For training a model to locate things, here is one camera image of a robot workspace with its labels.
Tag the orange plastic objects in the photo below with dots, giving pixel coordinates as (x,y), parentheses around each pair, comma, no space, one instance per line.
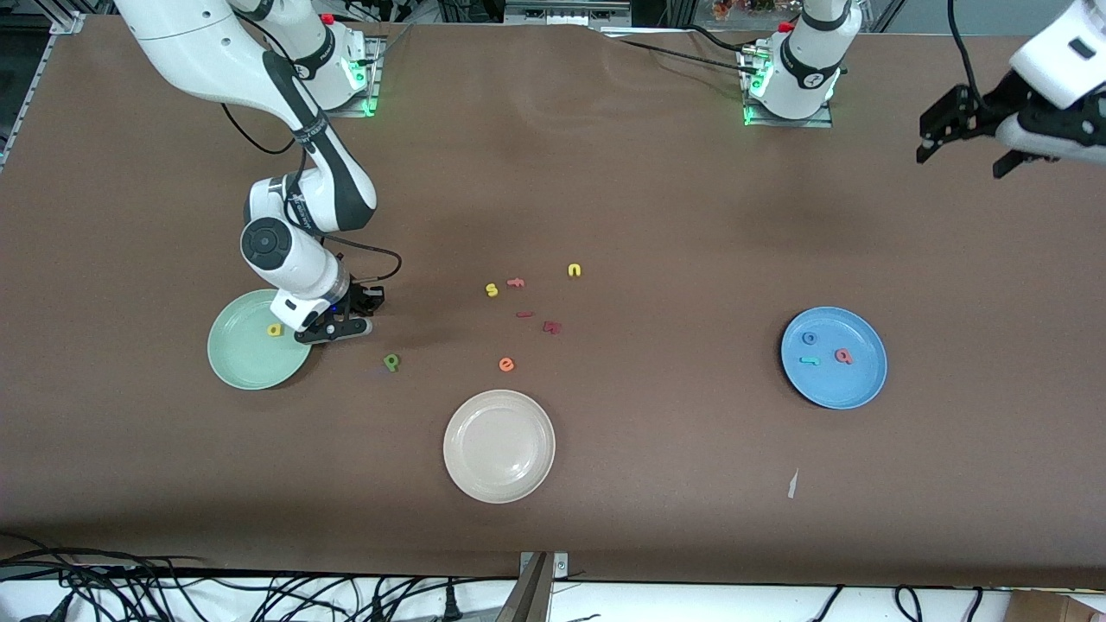
(743,7)

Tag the salmon foam letter b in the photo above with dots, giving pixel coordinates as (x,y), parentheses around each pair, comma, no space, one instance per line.
(843,355)

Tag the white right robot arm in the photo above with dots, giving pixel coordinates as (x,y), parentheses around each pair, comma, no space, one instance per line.
(199,43)

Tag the light green round plate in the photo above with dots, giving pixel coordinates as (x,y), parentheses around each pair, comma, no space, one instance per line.
(242,354)

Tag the aluminium table frame rail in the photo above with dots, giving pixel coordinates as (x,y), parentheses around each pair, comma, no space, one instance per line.
(67,23)

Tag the small metal edge bracket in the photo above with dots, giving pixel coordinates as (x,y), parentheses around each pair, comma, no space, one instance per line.
(560,566)

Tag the brown cardboard box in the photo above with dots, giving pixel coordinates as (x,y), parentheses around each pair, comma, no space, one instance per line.
(1054,609)

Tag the blue round plate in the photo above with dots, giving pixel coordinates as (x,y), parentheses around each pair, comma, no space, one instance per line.
(834,384)

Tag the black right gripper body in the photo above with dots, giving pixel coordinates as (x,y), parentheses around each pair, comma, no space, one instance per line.
(360,298)

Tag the grey metal equipment box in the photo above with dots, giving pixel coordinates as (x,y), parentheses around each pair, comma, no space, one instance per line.
(566,10)

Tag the grey angled metal strut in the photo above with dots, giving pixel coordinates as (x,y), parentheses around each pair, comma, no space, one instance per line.
(529,600)

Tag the white paper scrap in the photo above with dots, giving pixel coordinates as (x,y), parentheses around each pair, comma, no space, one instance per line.
(792,484)

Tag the beige round plate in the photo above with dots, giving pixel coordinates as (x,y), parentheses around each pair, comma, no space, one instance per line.
(499,446)

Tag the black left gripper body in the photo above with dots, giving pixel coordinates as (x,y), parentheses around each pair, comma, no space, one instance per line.
(990,109)

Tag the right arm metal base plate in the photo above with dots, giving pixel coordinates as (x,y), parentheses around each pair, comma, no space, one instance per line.
(376,69)

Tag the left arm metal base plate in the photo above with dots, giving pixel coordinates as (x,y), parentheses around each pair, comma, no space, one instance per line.
(795,123)

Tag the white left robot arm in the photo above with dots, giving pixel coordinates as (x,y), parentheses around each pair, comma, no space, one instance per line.
(808,69)

